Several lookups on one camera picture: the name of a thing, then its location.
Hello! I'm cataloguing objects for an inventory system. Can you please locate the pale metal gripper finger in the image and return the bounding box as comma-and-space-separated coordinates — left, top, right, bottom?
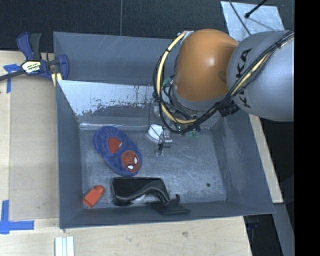
155, 131, 174, 158

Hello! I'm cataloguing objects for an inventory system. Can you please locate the black cylinder on white bracket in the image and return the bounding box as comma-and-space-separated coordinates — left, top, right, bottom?
218, 102, 241, 118

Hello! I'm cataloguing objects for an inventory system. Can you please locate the blue slipper with red face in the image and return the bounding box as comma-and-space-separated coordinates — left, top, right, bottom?
92, 125, 144, 177

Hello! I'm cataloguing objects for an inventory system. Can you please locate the orange-red plastic cap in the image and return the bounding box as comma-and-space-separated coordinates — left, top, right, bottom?
82, 185, 106, 209

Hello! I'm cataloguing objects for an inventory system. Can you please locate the grey metal bin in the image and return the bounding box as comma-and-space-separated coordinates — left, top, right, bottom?
52, 31, 276, 230

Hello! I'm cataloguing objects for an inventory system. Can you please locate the pale wood flat board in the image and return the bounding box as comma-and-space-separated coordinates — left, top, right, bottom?
8, 74, 61, 221

